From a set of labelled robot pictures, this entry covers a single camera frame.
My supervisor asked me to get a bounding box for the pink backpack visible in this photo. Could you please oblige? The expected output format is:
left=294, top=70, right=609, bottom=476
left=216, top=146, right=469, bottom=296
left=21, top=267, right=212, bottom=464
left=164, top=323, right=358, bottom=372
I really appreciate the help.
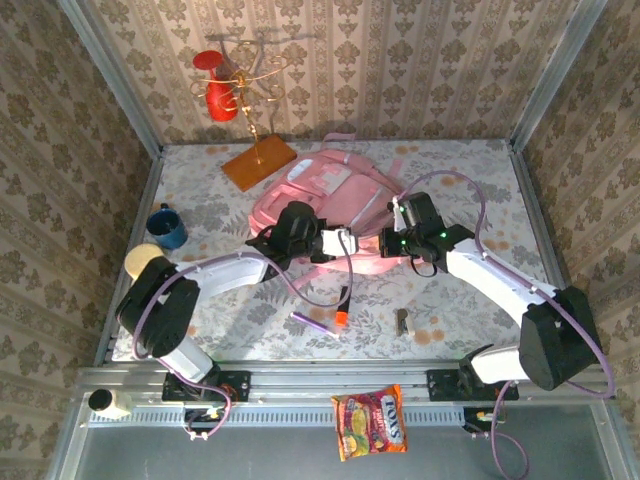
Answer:
left=248, top=132, right=416, bottom=296

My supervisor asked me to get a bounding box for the purple pen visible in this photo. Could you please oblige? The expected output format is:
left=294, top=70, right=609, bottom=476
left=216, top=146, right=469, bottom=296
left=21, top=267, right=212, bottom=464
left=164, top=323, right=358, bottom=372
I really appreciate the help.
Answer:
left=291, top=310, right=340, bottom=337

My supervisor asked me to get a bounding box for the gold mug tree stand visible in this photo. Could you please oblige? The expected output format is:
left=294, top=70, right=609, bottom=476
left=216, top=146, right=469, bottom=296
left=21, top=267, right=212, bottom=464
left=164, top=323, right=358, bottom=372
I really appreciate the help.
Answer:
left=189, top=37, right=299, bottom=193

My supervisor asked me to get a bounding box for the orange red candy bag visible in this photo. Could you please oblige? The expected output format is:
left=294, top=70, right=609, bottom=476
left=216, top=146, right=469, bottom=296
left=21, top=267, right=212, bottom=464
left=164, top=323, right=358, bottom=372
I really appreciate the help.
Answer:
left=331, top=383, right=409, bottom=463

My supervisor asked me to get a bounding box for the black orange highlighter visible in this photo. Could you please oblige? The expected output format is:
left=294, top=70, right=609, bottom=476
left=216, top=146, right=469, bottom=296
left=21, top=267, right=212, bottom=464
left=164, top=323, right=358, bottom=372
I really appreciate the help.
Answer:
left=334, top=285, right=351, bottom=329

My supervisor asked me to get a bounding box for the floral fern print tablecloth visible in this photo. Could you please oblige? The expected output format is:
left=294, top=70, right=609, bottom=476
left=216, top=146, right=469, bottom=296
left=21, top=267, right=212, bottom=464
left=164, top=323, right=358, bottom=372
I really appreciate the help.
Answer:
left=112, top=139, right=574, bottom=362

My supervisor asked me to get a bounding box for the dark blue enamel mug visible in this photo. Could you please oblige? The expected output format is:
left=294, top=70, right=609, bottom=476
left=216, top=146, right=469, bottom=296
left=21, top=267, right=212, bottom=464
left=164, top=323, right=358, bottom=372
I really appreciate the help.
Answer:
left=145, top=203, right=190, bottom=251

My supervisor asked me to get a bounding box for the red goblet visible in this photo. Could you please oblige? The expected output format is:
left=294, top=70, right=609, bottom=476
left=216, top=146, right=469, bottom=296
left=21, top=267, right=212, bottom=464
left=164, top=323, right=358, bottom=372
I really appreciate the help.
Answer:
left=192, top=49, right=236, bottom=123

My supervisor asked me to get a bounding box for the cream round sponge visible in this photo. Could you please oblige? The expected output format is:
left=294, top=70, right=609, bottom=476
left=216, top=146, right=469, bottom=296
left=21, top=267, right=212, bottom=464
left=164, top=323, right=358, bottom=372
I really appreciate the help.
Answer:
left=124, top=243, right=166, bottom=279

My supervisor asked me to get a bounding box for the small controller board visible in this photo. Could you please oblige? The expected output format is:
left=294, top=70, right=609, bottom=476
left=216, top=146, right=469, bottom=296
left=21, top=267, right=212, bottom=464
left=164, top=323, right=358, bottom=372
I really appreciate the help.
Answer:
left=462, top=407, right=507, bottom=436
left=182, top=407, right=232, bottom=444

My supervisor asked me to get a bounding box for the white bottle black cap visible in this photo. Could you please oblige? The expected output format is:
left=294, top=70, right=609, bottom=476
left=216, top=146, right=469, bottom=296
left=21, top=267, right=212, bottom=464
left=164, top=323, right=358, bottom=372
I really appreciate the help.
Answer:
left=87, top=389, right=134, bottom=421

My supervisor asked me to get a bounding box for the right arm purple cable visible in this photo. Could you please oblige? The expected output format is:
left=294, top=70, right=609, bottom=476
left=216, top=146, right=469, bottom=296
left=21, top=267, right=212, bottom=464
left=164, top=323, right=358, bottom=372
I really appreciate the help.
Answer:
left=397, top=169, right=617, bottom=479

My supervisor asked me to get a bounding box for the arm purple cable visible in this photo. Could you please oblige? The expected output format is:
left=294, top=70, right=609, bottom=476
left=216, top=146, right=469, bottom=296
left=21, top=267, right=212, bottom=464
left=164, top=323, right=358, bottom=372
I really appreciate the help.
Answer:
left=397, top=169, right=617, bottom=479
left=130, top=227, right=355, bottom=444

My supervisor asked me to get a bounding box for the wide aluminium frame rail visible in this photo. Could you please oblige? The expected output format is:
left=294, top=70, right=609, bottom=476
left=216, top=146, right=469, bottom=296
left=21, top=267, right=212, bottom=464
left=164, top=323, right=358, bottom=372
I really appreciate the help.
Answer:
left=74, top=360, right=614, bottom=407

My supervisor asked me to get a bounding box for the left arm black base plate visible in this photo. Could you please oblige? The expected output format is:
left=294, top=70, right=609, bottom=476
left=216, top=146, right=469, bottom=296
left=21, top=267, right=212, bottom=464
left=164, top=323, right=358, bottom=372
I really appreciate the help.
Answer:
left=162, top=369, right=251, bottom=404

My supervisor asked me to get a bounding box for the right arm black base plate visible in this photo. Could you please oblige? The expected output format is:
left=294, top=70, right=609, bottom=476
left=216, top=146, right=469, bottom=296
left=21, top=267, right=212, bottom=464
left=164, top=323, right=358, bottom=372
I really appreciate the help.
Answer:
left=427, top=368, right=520, bottom=402

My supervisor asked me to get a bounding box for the grey slotted cable duct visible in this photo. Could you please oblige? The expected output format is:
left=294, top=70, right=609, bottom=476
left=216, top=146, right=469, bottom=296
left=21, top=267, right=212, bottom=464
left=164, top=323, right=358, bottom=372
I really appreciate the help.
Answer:
left=87, top=403, right=466, bottom=429

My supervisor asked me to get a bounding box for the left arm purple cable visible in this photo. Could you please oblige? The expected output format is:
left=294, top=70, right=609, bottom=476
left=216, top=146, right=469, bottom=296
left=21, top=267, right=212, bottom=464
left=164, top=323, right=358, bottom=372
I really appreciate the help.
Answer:
left=130, top=227, right=355, bottom=444

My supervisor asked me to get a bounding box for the aluminium frame post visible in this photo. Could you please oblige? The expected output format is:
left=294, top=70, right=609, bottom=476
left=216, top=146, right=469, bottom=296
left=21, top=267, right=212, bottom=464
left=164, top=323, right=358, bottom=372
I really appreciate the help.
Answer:
left=508, top=0, right=609, bottom=151
left=57, top=0, right=164, bottom=157

